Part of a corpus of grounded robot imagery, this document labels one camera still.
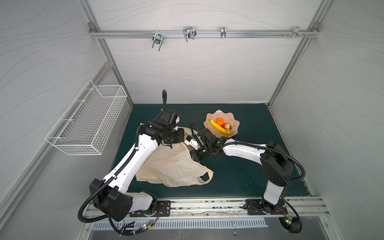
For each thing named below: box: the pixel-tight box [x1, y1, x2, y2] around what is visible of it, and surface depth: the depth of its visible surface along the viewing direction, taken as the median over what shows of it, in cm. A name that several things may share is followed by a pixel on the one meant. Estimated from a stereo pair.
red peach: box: [221, 123, 232, 131], surface depth 103 cm
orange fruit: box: [216, 117, 225, 126], surface depth 109 cm
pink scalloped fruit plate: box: [203, 109, 240, 138], surface depth 109 cm
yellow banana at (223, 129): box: [209, 119, 231, 135], surface depth 106 cm
